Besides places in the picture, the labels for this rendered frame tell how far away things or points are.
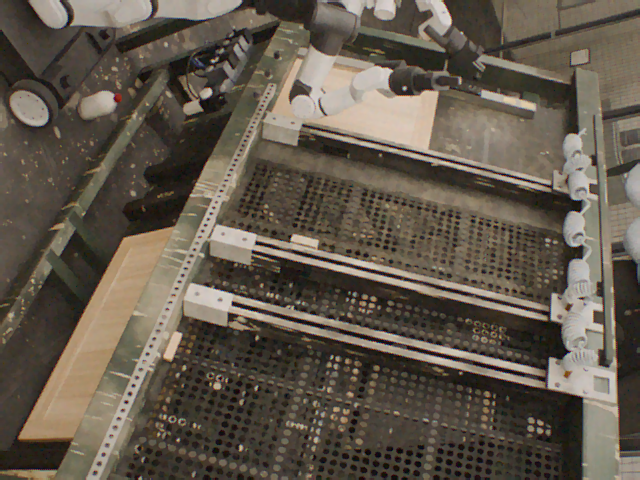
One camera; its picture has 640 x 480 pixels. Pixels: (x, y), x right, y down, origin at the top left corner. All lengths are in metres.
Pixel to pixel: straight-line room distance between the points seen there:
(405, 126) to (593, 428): 1.31
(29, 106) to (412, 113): 1.42
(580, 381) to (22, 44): 2.19
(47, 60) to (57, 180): 0.48
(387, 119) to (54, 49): 1.29
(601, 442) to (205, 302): 1.10
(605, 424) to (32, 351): 1.96
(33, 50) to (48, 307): 0.96
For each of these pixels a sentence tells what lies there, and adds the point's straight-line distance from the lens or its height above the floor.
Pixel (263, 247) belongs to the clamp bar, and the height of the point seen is 1.05.
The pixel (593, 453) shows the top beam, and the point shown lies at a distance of 2.05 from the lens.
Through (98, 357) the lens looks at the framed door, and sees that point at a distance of 2.54.
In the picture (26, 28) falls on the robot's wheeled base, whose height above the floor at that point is 0.17.
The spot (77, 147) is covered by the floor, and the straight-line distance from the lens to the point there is 3.27.
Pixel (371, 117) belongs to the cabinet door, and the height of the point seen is 1.18.
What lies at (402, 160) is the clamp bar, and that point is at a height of 1.32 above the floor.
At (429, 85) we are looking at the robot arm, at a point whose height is 1.56.
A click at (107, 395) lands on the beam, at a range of 1.98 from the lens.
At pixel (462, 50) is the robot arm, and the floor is 1.51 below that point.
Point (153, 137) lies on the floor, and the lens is 3.67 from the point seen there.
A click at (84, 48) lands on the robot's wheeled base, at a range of 3.17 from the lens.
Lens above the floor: 2.21
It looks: 27 degrees down
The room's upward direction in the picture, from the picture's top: 79 degrees clockwise
